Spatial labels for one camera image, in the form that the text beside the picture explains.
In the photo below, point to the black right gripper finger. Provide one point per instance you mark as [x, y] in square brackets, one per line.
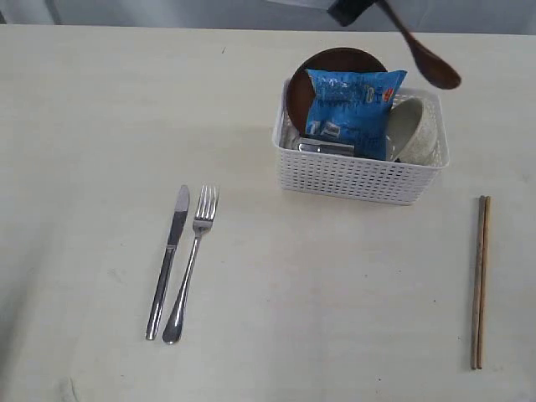
[346, 12]

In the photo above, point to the brown wooden spoon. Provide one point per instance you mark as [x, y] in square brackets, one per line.
[433, 68]

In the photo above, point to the speckled white bowl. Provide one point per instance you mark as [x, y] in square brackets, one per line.
[410, 132]

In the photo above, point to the white perforated plastic basket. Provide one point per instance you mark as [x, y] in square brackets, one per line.
[357, 178]

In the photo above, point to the silver fork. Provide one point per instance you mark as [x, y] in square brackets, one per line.
[202, 223]

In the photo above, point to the wooden chopstick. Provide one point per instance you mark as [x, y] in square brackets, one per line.
[477, 282]
[482, 306]

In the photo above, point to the silver table knife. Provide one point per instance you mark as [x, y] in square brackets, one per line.
[180, 214]

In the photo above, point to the brown round plate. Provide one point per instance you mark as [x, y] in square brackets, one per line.
[300, 94]

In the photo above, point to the blue snack bag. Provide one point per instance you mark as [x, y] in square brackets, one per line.
[353, 108]

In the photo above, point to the shiny metal tray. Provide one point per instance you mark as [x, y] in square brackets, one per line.
[309, 145]

